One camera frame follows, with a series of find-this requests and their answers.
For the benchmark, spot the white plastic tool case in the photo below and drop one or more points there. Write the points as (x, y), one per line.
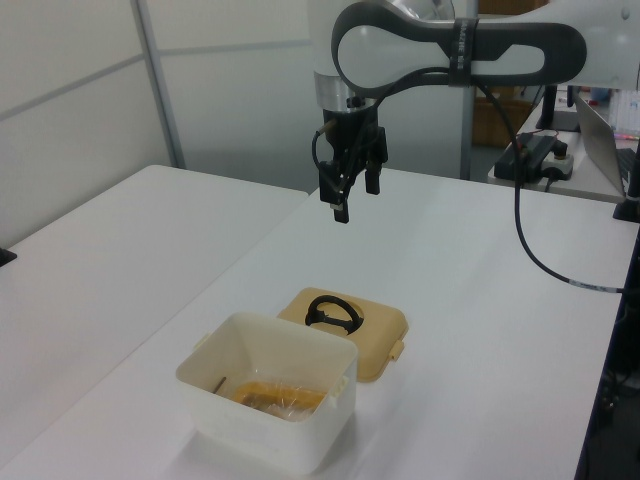
(260, 440)

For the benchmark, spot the grey emergency stop button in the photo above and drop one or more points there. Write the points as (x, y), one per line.
(559, 160)

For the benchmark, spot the black power box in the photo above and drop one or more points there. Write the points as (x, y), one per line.
(525, 157)

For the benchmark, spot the white side desk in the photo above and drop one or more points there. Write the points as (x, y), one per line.
(590, 187)

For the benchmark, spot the brown cardboard box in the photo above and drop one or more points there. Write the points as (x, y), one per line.
(492, 120)

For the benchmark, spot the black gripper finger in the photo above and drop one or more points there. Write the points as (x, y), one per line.
(372, 180)
(330, 185)

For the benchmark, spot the dark monitor stand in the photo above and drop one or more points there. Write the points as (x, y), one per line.
(550, 107)

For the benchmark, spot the yellow item in clear wrap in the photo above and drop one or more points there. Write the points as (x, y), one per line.
(280, 397)

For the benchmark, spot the tan case lid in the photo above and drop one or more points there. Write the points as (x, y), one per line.
(375, 330)

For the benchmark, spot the silver laptop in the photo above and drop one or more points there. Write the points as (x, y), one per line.
(597, 145)

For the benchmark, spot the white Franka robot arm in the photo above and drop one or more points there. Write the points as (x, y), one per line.
(505, 35)

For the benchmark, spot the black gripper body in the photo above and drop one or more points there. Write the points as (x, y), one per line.
(357, 140)

